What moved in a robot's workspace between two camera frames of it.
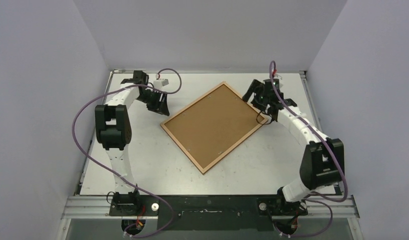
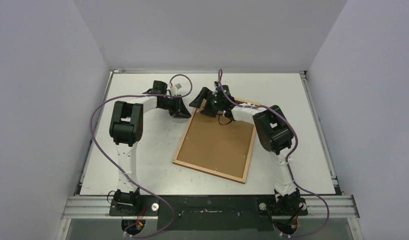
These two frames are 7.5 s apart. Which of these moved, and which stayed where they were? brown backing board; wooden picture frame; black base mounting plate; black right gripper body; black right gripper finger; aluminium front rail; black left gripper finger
Moved: black right gripper body; black right gripper finger; wooden picture frame; brown backing board; black left gripper finger
Stayed: black base mounting plate; aluminium front rail
